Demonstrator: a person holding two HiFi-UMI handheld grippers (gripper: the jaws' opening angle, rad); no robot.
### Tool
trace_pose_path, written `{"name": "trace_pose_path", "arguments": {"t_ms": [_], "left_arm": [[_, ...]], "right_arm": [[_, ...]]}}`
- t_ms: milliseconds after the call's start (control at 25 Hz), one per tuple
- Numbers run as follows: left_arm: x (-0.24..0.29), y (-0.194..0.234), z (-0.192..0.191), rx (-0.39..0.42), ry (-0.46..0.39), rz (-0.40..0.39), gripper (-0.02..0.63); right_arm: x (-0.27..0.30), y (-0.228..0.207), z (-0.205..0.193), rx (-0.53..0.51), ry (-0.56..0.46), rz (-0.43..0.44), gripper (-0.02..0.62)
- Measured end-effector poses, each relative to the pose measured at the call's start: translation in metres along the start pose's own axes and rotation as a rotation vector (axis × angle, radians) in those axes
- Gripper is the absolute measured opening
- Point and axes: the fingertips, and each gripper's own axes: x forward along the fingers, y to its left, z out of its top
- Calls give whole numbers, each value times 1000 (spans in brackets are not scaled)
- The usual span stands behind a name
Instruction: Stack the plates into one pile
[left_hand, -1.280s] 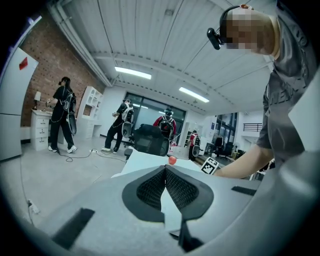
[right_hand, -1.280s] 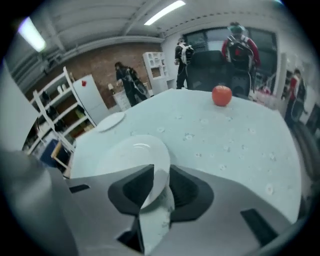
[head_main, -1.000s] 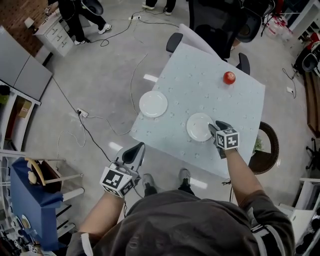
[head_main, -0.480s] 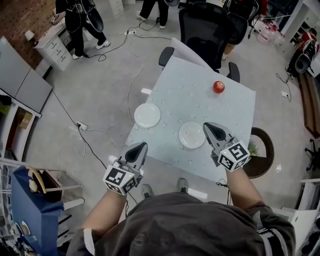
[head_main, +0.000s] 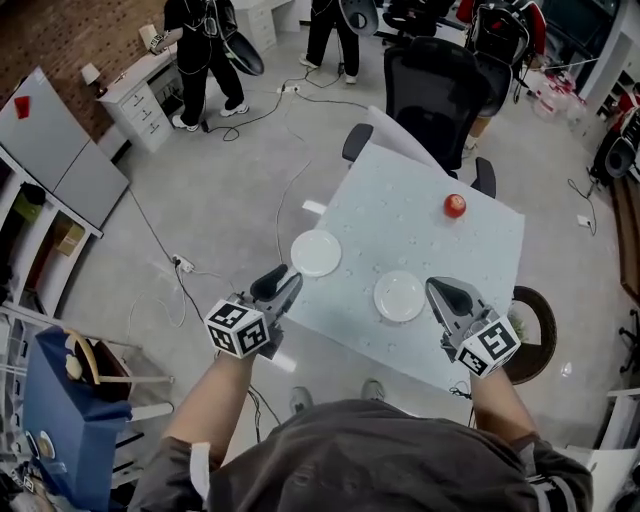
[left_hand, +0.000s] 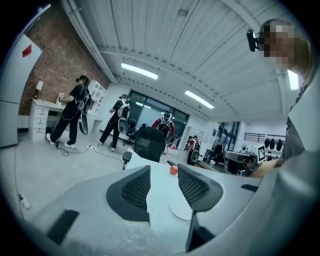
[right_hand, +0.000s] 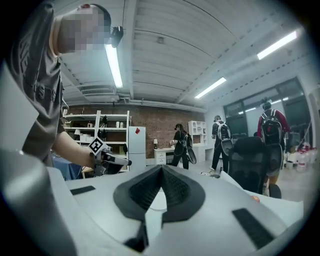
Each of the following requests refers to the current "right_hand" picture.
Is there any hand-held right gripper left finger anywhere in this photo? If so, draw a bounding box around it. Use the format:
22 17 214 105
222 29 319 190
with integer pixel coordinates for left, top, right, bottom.
65 164 163 253

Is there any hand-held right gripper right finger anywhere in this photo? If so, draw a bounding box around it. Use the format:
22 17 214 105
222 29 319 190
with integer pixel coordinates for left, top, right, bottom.
161 164 287 256

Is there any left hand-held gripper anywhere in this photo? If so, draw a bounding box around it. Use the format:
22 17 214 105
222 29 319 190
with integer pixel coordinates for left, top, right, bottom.
88 136 133 177

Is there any person's left forearm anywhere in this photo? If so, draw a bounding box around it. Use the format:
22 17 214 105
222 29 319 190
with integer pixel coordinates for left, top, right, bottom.
51 131 96 169

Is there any white refrigerator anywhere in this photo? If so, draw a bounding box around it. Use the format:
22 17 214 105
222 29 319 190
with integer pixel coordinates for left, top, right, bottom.
128 125 147 171

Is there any white open shelving unit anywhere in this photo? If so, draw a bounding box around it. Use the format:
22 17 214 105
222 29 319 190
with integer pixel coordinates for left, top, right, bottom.
61 109 133 173

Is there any blue table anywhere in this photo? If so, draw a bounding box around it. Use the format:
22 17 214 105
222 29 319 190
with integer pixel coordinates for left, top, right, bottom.
51 155 84 181

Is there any white desk with drawers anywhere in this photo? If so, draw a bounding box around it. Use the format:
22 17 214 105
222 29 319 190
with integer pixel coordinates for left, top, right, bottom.
153 147 176 166

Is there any gray hanging seat shell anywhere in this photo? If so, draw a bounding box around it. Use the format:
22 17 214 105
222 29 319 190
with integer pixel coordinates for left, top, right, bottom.
221 138 235 156
266 144 285 177
186 147 198 165

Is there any black mesh office chair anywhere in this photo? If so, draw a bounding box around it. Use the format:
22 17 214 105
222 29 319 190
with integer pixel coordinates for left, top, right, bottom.
228 136 283 200

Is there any ceiling air conditioner vent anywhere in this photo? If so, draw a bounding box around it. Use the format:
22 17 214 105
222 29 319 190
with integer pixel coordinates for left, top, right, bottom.
79 84 119 98

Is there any black backpack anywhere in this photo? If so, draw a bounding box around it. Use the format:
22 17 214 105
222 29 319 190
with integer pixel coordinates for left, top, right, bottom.
181 132 194 150
261 109 283 146

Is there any white arched hutch desk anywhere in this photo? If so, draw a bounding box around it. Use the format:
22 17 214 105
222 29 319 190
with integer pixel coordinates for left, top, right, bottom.
187 120 215 164

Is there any large dark-framed window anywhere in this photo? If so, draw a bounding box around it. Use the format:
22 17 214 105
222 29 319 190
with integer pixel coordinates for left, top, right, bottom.
223 76 313 142

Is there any long ceiling light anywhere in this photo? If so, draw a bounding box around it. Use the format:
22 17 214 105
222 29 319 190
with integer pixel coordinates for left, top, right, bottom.
104 43 124 89
194 76 227 100
256 30 299 61

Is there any pile of clear plastic jugs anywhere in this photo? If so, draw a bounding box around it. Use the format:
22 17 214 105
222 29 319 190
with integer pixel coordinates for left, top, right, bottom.
286 141 320 174

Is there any person's gray t-shirt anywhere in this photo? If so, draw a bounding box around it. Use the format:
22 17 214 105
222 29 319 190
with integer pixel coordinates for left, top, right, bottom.
4 2 67 167

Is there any person's head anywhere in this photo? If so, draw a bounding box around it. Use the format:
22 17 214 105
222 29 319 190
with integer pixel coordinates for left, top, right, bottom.
53 2 112 57

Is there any black head-mounted camera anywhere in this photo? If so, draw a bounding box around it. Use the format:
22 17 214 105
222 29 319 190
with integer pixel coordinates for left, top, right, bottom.
109 25 125 49

